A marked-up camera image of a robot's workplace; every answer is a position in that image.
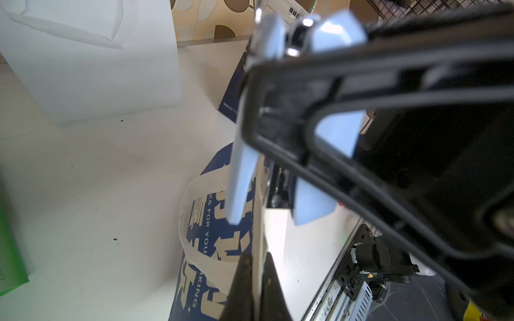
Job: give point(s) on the white flat bag back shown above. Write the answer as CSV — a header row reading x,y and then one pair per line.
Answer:
x,y
82,60

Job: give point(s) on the light blue stapler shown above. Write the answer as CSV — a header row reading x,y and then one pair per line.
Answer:
x,y
340,30

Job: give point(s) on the white green bag right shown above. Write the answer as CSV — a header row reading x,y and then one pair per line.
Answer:
x,y
292,9

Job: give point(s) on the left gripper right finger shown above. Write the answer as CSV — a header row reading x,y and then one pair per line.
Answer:
x,y
272,301

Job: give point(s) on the blue takeaway bag white handles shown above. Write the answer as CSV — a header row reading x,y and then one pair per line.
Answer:
x,y
205,228

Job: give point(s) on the right wire basket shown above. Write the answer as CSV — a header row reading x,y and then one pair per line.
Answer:
x,y
388,10

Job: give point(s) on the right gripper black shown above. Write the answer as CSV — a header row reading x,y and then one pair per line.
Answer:
x,y
413,130

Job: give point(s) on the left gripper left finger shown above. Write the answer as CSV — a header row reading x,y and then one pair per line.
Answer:
x,y
239,305

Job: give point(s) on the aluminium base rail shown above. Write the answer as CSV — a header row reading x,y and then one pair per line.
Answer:
x,y
343,295

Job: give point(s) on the dark navy bag right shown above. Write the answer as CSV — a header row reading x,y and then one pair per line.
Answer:
x,y
230,101

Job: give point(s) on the green white cool tea bag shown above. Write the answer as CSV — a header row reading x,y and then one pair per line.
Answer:
x,y
13,271

